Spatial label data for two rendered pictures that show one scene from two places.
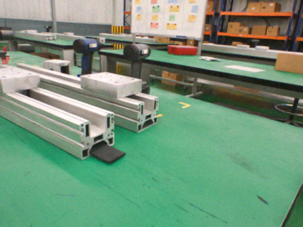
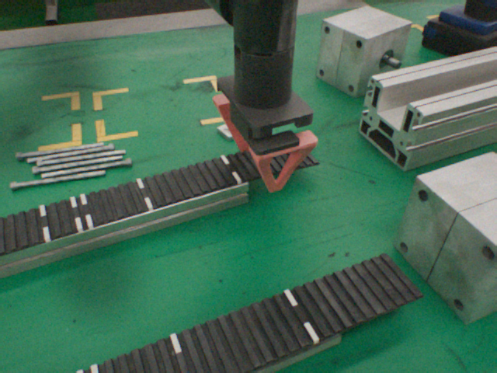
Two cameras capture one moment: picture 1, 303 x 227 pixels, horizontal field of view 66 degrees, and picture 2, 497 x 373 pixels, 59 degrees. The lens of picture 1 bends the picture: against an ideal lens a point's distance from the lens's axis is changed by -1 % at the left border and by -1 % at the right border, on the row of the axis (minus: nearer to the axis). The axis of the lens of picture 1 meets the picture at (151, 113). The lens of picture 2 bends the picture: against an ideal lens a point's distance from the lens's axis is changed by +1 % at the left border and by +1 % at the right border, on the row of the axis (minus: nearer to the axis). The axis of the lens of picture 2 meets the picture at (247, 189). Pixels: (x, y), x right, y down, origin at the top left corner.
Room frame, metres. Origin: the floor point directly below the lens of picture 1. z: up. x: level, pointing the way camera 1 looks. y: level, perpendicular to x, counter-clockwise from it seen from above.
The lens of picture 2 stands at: (0.99, 1.15, 1.12)
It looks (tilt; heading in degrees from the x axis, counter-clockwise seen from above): 42 degrees down; 302
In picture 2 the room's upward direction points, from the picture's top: straight up
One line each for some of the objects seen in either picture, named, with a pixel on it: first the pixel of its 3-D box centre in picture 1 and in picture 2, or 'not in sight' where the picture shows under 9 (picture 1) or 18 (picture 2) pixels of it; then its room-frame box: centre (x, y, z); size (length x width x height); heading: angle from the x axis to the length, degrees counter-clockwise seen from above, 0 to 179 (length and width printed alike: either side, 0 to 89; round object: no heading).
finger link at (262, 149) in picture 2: not in sight; (271, 150); (1.16, 0.83, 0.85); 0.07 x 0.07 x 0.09; 56
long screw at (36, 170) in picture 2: not in sight; (78, 164); (1.40, 0.90, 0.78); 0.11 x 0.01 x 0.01; 48
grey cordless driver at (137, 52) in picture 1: (139, 71); not in sight; (0.95, 0.06, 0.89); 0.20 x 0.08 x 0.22; 159
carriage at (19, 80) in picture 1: (10, 82); not in sight; (0.70, 0.45, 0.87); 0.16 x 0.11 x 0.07; 56
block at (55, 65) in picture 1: (55, 71); (366, 54); (1.17, 0.50, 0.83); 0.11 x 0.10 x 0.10; 158
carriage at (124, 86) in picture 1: (111, 88); not in sight; (0.72, 0.13, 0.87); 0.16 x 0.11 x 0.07; 56
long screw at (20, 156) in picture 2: not in sight; (61, 150); (1.44, 0.89, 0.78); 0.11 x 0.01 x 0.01; 47
